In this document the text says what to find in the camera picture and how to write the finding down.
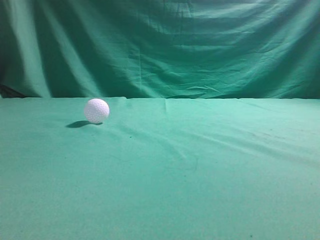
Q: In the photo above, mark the white dimpled ball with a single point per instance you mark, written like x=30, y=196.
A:
x=96, y=111

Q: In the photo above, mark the green table cloth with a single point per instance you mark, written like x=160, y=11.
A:
x=160, y=169

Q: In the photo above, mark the green backdrop cloth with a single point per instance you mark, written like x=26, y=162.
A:
x=194, y=49

